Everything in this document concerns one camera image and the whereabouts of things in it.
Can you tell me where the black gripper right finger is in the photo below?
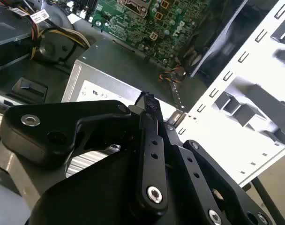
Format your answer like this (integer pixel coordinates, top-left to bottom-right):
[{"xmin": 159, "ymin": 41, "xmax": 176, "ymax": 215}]
[{"xmin": 156, "ymin": 100, "xmax": 274, "ymax": 225}]

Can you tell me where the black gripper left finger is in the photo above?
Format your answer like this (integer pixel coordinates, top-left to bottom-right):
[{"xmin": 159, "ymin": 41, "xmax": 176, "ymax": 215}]
[{"xmin": 0, "ymin": 90, "xmax": 169, "ymax": 213}]

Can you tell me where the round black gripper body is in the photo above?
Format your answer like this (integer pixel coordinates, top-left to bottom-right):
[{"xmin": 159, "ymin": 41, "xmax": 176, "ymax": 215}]
[{"xmin": 30, "ymin": 146, "xmax": 205, "ymax": 225}]

